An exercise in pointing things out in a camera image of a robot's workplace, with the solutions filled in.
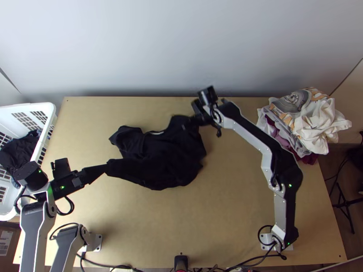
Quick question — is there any black t-shirt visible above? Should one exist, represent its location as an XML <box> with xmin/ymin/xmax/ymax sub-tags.
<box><xmin>108</xmin><ymin>114</ymin><xmax>208</xmax><ymax>191</ymax></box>

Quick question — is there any heap of clothes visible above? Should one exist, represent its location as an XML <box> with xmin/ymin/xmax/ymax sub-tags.
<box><xmin>0</xmin><ymin>130</ymin><xmax>41</xmax><ymax>178</ymax></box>

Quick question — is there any white laundry basket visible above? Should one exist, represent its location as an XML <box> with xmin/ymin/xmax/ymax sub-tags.
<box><xmin>0</xmin><ymin>102</ymin><xmax>58</xmax><ymax>222</ymax></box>

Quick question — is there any cardboard box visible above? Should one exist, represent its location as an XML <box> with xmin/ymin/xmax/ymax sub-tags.
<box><xmin>0</xmin><ymin>223</ymin><xmax>21</xmax><ymax>259</ymax></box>

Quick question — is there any pile of folded clothes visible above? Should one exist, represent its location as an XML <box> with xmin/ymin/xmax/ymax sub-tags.
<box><xmin>256</xmin><ymin>86</ymin><xmax>353</xmax><ymax>165</ymax></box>

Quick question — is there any black tripod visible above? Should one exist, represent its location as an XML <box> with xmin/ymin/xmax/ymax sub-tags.
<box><xmin>331</xmin><ymin>182</ymin><xmax>363</xmax><ymax>235</ymax></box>

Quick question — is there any black cable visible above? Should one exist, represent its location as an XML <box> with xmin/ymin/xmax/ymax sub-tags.
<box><xmin>257</xmin><ymin>225</ymin><xmax>288</xmax><ymax>261</ymax></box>
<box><xmin>48</xmin><ymin>222</ymin><xmax>83</xmax><ymax>242</ymax></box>
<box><xmin>46</xmin><ymin>194</ymin><xmax>75</xmax><ymax>217</ymax></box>
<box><xmin>209</xmin><ymin>104</ymin><xmax>225</xmax><ymax>139</ymax></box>
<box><xmin>269</xmin><ymin>154</ymin><xmax>285</xmax><ymax>194</ymax></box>

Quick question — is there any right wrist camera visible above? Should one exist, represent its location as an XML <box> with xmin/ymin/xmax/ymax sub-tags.
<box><xmin>197</xmin><ymin>86</ymin><xmax>218</xmax><ymax>106</ymax></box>

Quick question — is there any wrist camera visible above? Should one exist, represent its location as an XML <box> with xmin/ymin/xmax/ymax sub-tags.
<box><xmin>197</xmin><ymin>86</ymin><xmax>218</xmax><ymax>106</ymax></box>
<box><xmin>50</xmin><ymin>158</ymin><xmax>72</xmax><ymax>179</ymax></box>

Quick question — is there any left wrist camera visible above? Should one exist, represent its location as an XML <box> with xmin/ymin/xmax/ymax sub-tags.
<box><xmin>50</xmin><ymin>158</ymin><xmax>72</xmax><ymax>179</ymax></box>

